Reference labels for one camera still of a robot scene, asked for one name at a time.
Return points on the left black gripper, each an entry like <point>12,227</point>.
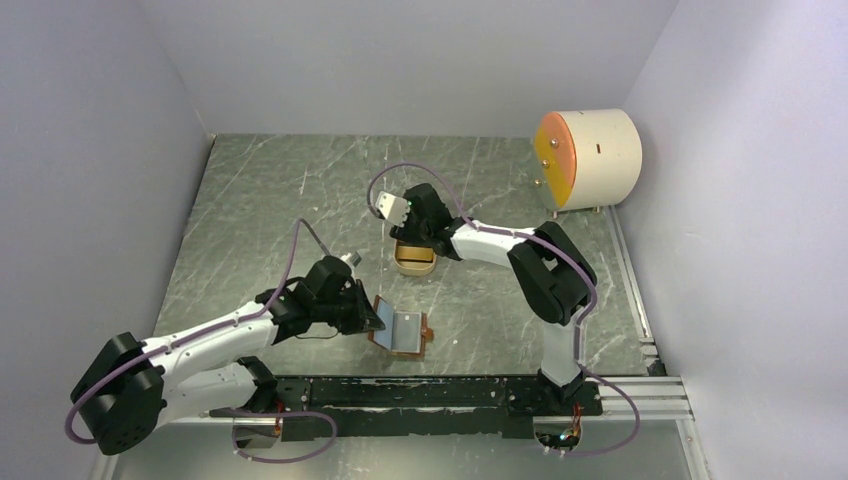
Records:
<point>363,317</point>

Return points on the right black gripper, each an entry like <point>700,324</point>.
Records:
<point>405,233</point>

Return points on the brown leather card holder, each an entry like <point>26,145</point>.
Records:
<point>382,338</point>

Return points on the grey card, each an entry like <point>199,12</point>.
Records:
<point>407,332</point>

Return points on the beige oval card tray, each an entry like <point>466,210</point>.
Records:
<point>412,260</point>

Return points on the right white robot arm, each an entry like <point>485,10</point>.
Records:
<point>556,280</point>

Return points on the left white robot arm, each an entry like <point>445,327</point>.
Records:
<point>134,387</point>

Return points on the cream cylindrical cabinet orange door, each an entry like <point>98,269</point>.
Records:
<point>585,159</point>

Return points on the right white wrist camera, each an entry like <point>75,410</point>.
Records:
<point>392,208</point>

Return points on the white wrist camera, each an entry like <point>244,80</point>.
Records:
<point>392,208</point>
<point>352,259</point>

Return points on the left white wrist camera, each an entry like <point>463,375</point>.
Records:
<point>352,259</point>

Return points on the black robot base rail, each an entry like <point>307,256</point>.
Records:
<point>513,406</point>

